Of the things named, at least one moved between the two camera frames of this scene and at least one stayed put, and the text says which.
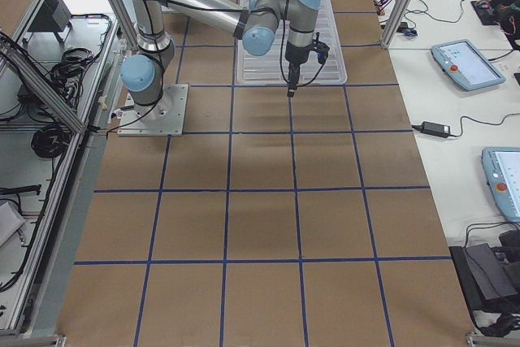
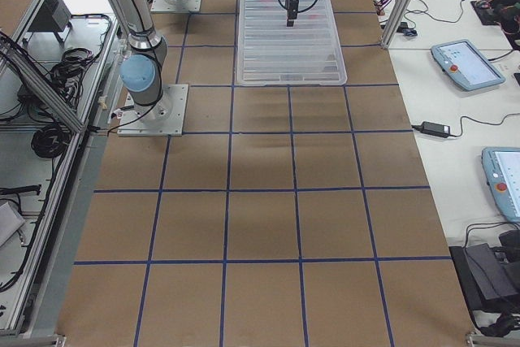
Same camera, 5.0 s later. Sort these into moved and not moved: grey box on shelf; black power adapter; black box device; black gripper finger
Moved: black gripper finger
Not moved: black power adapter; grey box on shelf; black box device
